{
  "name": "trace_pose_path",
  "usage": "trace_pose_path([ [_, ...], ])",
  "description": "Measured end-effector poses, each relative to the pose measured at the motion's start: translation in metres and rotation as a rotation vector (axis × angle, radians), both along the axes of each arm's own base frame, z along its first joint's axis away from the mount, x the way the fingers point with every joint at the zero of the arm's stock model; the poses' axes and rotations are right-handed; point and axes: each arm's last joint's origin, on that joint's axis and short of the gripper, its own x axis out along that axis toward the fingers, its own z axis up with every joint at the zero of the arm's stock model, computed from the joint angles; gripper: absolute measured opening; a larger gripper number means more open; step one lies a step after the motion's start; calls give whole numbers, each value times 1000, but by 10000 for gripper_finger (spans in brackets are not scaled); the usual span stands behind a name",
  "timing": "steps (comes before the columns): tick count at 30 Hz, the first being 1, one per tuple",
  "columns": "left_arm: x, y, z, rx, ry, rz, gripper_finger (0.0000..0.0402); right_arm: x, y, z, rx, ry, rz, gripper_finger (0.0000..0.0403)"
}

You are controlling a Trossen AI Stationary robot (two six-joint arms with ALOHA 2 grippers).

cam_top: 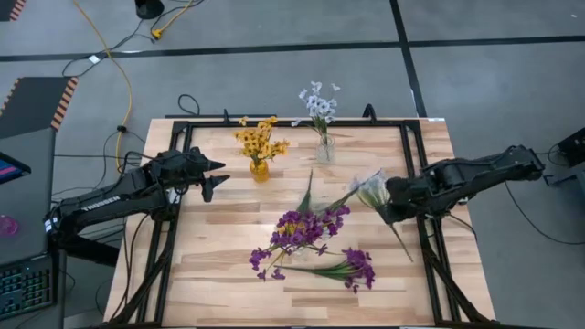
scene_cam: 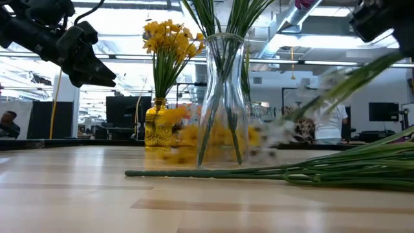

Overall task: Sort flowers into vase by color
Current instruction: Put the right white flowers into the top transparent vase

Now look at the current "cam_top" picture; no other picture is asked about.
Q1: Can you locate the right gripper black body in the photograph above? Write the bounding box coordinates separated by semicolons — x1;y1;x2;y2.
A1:
387;175;433;220

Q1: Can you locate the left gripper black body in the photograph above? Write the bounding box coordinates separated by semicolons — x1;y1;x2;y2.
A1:
153;146;214;196

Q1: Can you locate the white artificial flower bunch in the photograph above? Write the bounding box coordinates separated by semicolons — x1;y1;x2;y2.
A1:
350;167;415;264
291;80;342;138

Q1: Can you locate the purple artificial flower bunch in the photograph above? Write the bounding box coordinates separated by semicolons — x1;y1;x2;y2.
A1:
277;247;377;294
269;187;360;257
248;228;303;281

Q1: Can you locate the yellow glass vase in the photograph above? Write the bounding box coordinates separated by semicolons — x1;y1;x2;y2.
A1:
249;158;271;185

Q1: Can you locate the small clear glass jar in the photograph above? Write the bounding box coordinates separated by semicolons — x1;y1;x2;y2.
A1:
314;133;337;165

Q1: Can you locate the grey desk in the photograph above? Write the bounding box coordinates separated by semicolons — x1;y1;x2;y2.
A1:
0;127;69;329

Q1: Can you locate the black stand foot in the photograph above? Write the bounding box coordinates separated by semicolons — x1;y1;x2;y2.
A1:
542;160;585;187

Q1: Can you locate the large black orange-striped mat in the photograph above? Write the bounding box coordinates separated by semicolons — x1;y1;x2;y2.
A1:
0;76;80;141

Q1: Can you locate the black round stand base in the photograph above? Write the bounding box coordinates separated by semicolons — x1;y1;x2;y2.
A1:
133;0;165;21

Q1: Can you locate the laptop screen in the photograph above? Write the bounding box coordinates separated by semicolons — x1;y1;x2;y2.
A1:
0;151;33;186

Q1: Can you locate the black equipment box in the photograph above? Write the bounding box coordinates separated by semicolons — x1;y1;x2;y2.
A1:
557;126;585;168

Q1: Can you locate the backlit black keyboard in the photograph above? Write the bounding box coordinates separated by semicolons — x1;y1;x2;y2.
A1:
0;254;57;321

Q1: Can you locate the small black orange-striped mat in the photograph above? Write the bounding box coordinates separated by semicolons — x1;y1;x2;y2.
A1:
0;0;27;23

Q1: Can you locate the black aluminium table frame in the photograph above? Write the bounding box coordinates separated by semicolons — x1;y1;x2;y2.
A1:
105;108;498;329

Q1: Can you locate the black cable loop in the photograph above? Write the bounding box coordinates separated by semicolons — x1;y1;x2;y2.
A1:
176;93;202;118

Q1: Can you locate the long yellow floor cable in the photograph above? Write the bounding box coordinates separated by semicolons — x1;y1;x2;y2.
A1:
71;0;134;171

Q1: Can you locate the yellow cable with plug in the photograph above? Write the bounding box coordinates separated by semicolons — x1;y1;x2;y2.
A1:
150;0;196;41

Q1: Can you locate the black floor cable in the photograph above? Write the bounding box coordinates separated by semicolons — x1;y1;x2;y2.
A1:
502;179;585;247

